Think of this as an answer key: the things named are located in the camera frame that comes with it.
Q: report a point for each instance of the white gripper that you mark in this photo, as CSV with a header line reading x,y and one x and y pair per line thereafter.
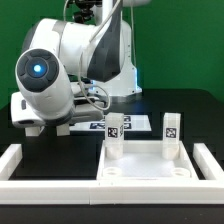
x,y
23,116

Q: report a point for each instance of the white square table top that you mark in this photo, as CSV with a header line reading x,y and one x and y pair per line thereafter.
x,y
143,160

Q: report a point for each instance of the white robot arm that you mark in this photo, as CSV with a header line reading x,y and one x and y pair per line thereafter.
x,y
69,72

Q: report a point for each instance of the white U-shaped obstacle fence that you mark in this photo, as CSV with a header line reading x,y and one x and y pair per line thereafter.
x,y
172,191

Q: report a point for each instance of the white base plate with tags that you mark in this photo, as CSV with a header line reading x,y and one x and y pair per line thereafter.
x,y
131,123

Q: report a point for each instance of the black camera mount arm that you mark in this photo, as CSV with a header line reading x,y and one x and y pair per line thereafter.
x,y
85,12

